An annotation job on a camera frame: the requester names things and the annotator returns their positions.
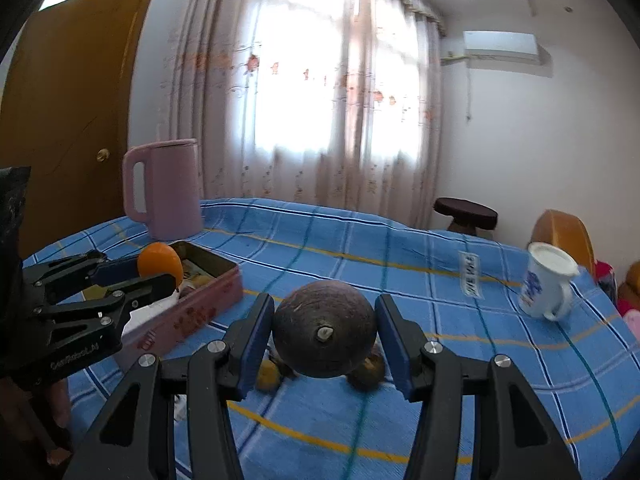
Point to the small brown fruit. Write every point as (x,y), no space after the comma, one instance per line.
(369,371)

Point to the brass door knob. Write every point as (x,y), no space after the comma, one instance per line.
(103,155)

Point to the pink electric kettle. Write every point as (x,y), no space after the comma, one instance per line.
(167,190)

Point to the orange wooden chair back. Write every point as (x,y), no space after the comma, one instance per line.
(560,230)

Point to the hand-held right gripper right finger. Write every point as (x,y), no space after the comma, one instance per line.
(395,347)

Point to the air conditioner pipe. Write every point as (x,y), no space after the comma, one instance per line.
(469,90)

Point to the dark round stool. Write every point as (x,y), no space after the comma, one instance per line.
(465,210)

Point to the blue plaid cloth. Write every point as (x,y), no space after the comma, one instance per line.
(350,260)

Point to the white cloth label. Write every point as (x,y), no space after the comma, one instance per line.
(471,275)

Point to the pink and red clothes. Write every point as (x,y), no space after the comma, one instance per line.
(625,305)

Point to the floral sheer curtain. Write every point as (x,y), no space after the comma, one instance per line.
(300,85)

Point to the round dark brown fruit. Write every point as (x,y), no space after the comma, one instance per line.
(325,330)

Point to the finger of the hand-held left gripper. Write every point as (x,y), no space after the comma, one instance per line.
(140,291)
(75,266)

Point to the person's left hand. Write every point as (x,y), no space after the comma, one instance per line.
(47,410)

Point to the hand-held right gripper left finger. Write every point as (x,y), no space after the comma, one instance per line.
(254,347)

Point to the orange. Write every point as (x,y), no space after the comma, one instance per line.
(159,262)

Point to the pink tin box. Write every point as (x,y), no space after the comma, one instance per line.
(200,300)

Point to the white air conditioner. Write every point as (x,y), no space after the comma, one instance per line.
(500,44)

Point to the white mug with blue print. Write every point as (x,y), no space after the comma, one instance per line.
(542,280)

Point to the small yellow fruit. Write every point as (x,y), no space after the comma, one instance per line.
(266,376)

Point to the wooden door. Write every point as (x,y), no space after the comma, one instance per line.
(70,110)

